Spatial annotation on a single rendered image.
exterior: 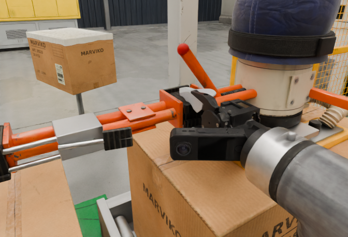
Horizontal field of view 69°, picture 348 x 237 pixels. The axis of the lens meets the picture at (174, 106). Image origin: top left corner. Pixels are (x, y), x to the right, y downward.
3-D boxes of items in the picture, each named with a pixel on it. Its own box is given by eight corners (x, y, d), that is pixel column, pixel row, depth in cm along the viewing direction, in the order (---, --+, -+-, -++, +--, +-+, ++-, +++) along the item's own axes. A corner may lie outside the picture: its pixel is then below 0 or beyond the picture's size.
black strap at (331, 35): (270, 36, 74) (272, 22, 72) (355, 50, 55) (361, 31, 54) (208, 44, 63) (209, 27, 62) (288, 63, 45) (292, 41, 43)
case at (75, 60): (36, 79, 219) (25, 31, 203) (78, 70, 247) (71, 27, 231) (73, 95, 183) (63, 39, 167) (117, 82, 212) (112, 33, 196)
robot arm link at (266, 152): (263, 211, 32) (276, 146, 28) (236, 188, 36) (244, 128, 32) (307, 187, 36) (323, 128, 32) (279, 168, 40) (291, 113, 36)
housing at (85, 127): (96, 132, 47) (92, 110, 45) (106, 150, 42) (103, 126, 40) (56, 142, 44) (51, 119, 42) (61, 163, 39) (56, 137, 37)
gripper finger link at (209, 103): (194, 103, 48) (222, 132, 42) (187, 105, 47) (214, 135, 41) (200, 82, 45) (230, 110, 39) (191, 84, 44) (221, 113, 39)
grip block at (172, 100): (189, 105, 59) (190, 82, 56) (216, 122, 51) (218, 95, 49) (158, 114, 55) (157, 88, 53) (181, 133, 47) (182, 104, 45)
